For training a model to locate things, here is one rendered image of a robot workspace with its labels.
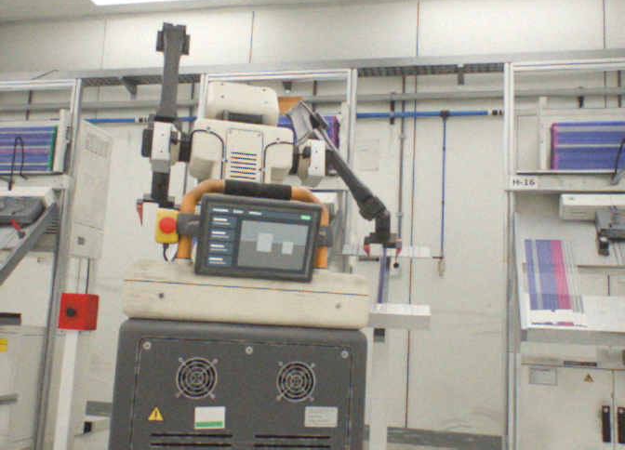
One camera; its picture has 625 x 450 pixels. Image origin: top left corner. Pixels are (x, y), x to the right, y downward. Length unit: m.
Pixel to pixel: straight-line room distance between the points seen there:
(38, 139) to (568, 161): 2.54
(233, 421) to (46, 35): 4.79
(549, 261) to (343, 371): 1.43
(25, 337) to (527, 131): 2.51
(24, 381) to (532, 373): 2.27
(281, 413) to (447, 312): 3.04
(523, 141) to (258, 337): 2.05
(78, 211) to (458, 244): 2.33
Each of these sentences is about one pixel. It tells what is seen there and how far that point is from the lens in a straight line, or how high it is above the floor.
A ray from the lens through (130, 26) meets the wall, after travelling 5.59.
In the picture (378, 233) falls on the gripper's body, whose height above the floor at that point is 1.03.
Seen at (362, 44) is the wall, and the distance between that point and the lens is 4.93.
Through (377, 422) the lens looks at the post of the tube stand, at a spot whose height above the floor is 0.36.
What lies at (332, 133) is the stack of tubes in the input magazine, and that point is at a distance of 3.13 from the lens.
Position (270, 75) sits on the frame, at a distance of 3.38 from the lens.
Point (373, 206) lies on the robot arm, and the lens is 2.40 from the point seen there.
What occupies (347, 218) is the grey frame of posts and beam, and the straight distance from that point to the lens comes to 3.09.
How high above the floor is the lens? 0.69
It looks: 9 degrees up
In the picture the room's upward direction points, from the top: 3 degrees clockwise
